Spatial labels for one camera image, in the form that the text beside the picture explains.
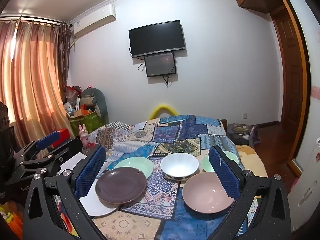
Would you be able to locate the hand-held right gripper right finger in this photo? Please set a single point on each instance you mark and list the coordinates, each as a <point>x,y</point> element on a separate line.
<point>223,172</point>

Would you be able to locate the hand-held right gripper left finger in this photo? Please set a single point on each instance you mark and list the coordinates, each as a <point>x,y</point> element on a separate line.
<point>90,172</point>

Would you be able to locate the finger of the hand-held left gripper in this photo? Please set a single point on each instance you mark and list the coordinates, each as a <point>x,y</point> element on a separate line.
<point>67,150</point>
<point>47,140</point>

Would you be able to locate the light green bowl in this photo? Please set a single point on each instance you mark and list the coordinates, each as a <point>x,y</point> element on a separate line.
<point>206,165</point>

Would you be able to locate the pink bowl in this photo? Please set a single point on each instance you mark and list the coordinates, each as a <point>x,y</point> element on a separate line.
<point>205,192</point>

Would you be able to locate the light green plate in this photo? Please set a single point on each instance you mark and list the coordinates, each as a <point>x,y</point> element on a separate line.
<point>135,165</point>

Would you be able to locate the white bowl with black spots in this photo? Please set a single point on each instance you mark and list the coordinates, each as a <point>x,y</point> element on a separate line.
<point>178,165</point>

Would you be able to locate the red box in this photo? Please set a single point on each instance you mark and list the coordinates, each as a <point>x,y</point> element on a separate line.
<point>63,133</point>

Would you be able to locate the pink bunny toy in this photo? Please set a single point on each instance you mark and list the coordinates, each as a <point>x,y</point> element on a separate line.
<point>83,133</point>

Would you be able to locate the beige blanket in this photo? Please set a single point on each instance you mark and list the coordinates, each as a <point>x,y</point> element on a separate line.
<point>252,160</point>

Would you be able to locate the green patterned box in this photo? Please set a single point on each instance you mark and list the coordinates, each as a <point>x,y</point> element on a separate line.
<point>85,123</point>

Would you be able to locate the purple plate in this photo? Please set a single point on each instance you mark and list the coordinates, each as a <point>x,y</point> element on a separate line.
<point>120,185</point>

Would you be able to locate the white plate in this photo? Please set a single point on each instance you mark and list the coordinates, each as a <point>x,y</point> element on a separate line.
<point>92,205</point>

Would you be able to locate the small white fan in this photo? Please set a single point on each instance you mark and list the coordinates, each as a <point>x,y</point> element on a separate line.
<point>68,108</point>

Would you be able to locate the orange box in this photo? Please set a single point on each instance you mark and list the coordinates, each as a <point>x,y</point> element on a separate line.
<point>80,112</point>

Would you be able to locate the patterned bag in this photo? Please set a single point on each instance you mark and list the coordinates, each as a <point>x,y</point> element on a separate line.
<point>240,130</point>

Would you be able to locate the red bag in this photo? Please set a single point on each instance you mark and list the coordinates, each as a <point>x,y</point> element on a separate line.
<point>72,92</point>

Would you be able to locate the orange sheer curtain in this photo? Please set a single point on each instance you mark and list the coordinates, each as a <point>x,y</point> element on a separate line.
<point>30,80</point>

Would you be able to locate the patchwork printed blanket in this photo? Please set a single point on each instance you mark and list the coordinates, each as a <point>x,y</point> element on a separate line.
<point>160,187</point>

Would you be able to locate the colourful printed cloth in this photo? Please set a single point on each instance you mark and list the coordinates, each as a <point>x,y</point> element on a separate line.
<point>10,220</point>

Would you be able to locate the white appliance with stickers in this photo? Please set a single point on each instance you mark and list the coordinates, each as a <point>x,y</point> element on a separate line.
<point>307,180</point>

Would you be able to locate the dark brown side curtain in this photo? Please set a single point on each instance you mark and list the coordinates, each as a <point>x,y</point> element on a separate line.
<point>65,55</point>

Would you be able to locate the brown wooden door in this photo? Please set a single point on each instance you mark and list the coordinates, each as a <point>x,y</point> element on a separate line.
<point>290,80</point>

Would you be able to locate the white wall socket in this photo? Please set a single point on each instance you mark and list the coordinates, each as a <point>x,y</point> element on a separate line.
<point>245,115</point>

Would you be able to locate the small black wall monitor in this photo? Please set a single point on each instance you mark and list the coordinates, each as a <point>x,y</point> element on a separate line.
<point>160,63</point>

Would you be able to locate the white wall air conditioner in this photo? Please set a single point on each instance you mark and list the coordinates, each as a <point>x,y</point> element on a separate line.
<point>95,21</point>

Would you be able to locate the large black wall television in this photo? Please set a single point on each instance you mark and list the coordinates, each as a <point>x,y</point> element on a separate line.
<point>157,38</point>

